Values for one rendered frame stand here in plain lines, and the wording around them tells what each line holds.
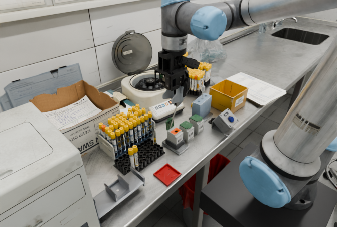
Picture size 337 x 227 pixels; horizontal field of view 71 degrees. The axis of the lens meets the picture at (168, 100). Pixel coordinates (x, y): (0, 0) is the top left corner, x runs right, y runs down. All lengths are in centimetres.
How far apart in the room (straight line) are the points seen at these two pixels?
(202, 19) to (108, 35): 75
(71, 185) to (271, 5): 58
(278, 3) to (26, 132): 62
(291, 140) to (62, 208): 49
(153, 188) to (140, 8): 91
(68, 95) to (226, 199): 79
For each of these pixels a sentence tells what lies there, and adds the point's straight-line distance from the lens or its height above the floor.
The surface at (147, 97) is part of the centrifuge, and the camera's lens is 104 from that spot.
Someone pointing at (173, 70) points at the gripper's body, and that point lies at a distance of 71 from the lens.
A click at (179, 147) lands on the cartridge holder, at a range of 92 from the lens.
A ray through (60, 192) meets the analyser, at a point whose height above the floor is 110.
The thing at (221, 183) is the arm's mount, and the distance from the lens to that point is 75.
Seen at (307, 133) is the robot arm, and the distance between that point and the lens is 47.
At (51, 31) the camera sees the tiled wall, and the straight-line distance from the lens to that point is 112.
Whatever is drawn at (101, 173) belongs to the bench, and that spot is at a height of 87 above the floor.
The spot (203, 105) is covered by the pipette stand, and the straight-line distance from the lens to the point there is 104.
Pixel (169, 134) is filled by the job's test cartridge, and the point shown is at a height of 94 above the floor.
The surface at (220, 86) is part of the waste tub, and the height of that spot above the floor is 95.
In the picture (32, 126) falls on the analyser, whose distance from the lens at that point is 64.
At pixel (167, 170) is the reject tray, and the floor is 88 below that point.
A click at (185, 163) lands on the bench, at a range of 89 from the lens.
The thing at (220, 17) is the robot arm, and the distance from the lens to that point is 58.
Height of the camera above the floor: 152
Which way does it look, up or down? 32 degrees down
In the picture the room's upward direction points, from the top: straight up
